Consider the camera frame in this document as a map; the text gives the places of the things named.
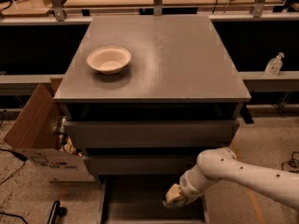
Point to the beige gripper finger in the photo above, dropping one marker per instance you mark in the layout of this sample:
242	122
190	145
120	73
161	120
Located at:
174	195
183	201

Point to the green can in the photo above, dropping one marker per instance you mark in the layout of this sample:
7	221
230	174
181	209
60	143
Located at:
170	205

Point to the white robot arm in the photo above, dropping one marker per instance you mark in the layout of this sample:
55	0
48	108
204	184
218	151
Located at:
214	165

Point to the grey bottom drawer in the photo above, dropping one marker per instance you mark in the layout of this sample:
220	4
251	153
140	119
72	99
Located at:
138	199

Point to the grey drawer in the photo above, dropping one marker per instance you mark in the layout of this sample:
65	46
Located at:
138	199
112	134
139	165

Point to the grey top drawer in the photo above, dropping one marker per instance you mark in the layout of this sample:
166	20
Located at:
112	134

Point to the grey middle drawer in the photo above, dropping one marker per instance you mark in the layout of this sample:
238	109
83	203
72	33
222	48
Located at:
139	165

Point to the grey drawer cabinet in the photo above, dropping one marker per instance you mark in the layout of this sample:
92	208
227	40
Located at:
179	70

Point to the cans inside cardboard box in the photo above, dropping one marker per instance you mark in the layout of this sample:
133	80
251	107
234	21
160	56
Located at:
64	141

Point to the black device bottom left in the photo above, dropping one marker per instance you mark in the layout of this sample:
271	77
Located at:
57	212

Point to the beige paper bowl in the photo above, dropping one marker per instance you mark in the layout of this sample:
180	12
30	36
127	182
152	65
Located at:
109	60

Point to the open cardboard box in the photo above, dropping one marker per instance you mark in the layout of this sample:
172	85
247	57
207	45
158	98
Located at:
34	135

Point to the clear sanitizer pump bottle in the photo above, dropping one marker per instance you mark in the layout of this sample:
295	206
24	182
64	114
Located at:
274	65

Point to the metal railing frame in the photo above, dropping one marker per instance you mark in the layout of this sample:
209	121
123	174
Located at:
59	9

